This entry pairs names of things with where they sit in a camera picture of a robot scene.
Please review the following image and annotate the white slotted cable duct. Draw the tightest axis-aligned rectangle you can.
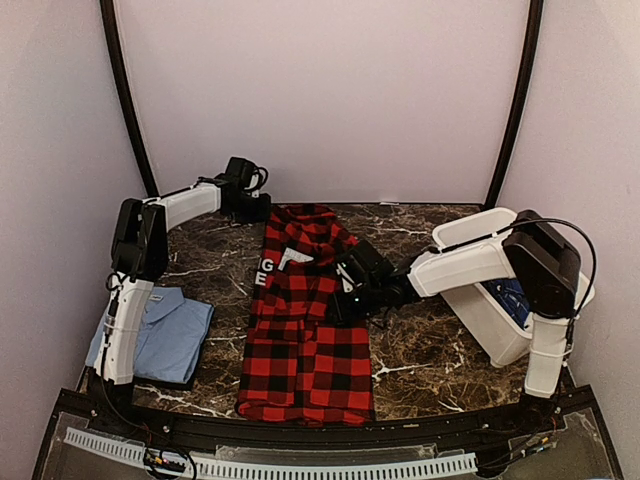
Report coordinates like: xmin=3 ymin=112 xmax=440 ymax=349
xmin=63 ymin=427 xmax=477 ymax=479

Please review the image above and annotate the clear acrylic plate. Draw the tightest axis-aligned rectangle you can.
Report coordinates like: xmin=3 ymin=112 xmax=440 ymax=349
xmin=500 ymin=408 xmax=622 ymax=480
xmin=31 ymin=412 xmax=150 ymax=480

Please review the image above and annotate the blue shirt in bin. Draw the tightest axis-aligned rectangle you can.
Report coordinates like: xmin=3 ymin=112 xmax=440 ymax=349
xmin=483 ymin=279 xmax=530 ymax=330

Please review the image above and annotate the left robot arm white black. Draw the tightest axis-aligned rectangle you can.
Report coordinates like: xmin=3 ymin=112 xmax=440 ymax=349
xmin=93 ymin=157 xmax=271 ymax=386

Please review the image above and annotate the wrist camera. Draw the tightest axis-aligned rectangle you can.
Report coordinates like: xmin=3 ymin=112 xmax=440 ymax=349
xmin=244 ymin=166 xmax=269 ymax=198
xmin=336 ymin=262 xmax=357 ymax=294

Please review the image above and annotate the folded light blue shirt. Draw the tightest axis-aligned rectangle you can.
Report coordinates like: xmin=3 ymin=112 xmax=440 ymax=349
xmin=84 ymin=284 xmax=215 ymax=385

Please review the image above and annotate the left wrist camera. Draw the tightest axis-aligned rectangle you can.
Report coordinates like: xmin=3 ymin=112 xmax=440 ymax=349
xmin=244 ymin=166 xmax=269 ymax=198

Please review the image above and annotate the right clear acrylic plate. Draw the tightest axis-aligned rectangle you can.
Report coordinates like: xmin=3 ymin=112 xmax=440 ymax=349
xmin=500 ymin=408 xmax=622 ymax=480

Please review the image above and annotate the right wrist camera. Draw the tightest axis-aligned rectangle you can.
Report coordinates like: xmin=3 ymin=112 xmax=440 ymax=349
xmin=336 ymin=262 xmax=357 ymax=294

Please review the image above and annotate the black curved front rail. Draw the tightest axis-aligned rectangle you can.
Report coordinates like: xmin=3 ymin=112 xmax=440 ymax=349
xmin=39 ymin=385 xmax=612 ymax=457

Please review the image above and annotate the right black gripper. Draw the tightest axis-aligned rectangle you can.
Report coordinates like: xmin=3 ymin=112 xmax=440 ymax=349
xmin=324 ymin=280 xmax=384 ymax=324

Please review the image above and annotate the red black plaid shirt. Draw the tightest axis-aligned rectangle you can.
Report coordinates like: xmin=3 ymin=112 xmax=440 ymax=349
xmin=235 ymin=204 xmax=375 ymax=426

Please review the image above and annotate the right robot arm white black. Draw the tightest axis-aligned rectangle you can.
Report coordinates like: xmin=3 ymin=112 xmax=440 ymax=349
xmin=328 ymin=208 xmax=595 ymax=434

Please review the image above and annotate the white plastic bin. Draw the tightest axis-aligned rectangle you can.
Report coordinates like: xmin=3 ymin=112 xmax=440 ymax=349
xmin=433 ymin=208 xmax=594 ymax=373

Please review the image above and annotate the left clear acrylic plate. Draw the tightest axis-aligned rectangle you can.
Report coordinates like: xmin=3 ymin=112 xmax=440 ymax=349
xmin=31 ymin=412 xmax=150 ymax=480

